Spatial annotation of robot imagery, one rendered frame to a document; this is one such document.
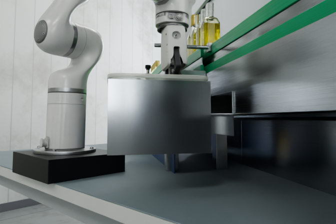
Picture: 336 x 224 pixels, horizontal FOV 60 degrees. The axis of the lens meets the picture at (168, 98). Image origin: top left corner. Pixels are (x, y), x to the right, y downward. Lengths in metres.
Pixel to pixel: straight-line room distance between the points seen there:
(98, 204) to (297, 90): 0.46
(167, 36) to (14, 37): 2.91
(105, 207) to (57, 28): 0.54
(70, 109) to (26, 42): 2.64
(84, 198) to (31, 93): 2.82
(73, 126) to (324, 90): 0.72
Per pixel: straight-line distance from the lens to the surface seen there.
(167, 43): 0.69
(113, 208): 0.63
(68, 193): 0.78
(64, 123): 0.94
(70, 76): 0.95
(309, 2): 0.51
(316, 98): 0.44
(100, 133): 3.89
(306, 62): 0.46
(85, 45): 0.99
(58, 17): 0.95
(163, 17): 0.72
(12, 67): 3.44
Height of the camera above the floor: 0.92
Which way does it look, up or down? 4 degrees up
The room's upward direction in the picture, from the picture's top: straight up
